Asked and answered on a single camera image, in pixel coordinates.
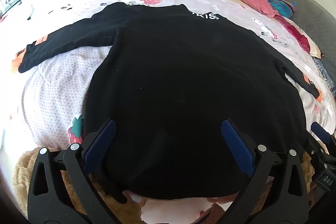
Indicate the striped blue cloth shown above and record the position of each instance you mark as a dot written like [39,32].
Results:
[281,6]

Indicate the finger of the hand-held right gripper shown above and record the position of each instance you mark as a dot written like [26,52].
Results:
[320,133]

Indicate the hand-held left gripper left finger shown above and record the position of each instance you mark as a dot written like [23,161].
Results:
[105,140]

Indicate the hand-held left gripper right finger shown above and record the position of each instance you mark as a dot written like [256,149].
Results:
[236,145]

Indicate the black sweater with orange cuffs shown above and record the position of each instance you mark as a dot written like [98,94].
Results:
[170,69]

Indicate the grey quilted headboard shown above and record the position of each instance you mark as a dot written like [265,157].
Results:
[309,11]

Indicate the dark patterned cloth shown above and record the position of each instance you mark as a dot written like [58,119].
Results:
[326,71]

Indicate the strawberry print bedsheet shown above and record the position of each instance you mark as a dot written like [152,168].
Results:
[52,87]

